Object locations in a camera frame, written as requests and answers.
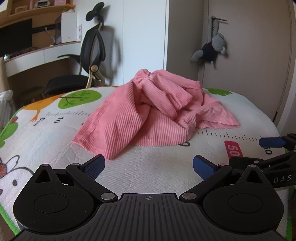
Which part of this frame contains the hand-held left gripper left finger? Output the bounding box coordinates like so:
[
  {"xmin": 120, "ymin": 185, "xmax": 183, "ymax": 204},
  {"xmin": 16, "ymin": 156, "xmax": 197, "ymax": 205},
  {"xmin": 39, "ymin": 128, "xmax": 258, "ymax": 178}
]
[{"xmin": 32, "ymin": 155, "xmax": 119, "ymax": 205}]

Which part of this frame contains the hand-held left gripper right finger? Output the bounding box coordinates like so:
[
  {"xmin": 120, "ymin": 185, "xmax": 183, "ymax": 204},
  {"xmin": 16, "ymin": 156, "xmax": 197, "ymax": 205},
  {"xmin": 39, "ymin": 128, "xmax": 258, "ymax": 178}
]
[{"xmin": 179, "ymin": 155, "xmax": 266, "ymax": 204}]

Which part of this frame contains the printed cartoon blanket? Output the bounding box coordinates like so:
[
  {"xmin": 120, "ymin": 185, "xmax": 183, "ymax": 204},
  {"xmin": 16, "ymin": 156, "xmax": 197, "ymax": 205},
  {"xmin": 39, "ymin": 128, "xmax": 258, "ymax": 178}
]
[{"xmin": 0, "ymin": 86, "xmax": 296, "ymax": 235}]

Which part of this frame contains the pink ribbed garment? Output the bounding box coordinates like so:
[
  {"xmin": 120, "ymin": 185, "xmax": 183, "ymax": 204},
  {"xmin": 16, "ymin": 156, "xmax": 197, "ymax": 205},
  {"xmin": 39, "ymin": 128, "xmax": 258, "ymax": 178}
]
[{"xmin": 72, "ymin": 69, "xmax": 241, "ymax": 160}]

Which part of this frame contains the white box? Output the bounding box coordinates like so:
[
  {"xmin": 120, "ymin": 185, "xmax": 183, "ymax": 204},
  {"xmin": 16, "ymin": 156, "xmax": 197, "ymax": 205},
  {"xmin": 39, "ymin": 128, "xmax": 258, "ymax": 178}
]
[{"xmin": 60, "ymin": 11, "xmax": 78, "ymax": 43}]

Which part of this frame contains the black office chair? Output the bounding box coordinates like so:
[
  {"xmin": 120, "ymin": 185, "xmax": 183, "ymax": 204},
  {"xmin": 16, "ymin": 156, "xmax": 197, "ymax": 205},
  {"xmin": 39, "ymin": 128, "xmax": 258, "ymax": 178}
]
[{"xmin": 44, "ymin": 2, "xmax": 107, "ymax": 98}]

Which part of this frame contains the grey plush toy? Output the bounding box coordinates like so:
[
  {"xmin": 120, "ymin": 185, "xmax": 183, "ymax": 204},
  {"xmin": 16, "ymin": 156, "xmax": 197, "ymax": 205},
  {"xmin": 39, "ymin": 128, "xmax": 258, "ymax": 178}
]
[{"xmin": 190, "ymin": 32, "xmax": 228, "ymax": 69}]

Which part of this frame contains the dark keyboard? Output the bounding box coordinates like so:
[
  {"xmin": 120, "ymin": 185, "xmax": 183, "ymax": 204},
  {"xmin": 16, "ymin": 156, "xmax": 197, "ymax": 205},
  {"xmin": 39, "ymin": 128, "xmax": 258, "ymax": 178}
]
[{"xmin": 7, "ymin": 47, "xmax": 38, "ymax": 58}]

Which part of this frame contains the white and wood desk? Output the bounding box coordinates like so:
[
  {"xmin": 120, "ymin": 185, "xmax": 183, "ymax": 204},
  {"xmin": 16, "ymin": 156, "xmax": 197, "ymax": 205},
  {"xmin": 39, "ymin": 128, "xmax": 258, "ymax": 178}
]
[{"xmin": 0, "ymin": 39, "xmax": 84, "ymax": 93}]

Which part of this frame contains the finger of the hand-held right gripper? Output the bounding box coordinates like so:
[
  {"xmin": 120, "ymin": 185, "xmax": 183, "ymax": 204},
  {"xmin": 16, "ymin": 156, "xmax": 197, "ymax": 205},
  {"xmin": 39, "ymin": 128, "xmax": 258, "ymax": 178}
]
[
  {"xmin": 229, "ymin": 151, "xmax": 296, "ymax": 171},
  {"xmin": 259, "ymin": 133, "xmax": 296, "ymax": 151}
]

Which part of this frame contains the beige wardrobe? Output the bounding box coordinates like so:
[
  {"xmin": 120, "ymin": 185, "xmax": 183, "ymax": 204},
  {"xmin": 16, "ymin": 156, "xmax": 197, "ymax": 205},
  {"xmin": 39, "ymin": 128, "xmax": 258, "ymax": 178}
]
[{"xmin": 166, "ymin": 0, "xmax": 296, "ymax": 131}]

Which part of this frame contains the wooden wall shelf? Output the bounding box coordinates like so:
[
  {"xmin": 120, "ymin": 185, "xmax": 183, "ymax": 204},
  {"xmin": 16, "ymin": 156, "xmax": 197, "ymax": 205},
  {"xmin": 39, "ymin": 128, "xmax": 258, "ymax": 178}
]
[{"xmin": 0, "ymin": 0, "xmax": 75, "ymax": 25}]

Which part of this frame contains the black monitor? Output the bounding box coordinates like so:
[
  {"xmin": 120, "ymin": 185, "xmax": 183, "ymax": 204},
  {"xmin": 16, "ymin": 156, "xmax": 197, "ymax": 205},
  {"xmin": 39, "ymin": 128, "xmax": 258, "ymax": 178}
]
[{"xmin": 0, "ymin": 19, "xmax": 33, "ymax": 57}]

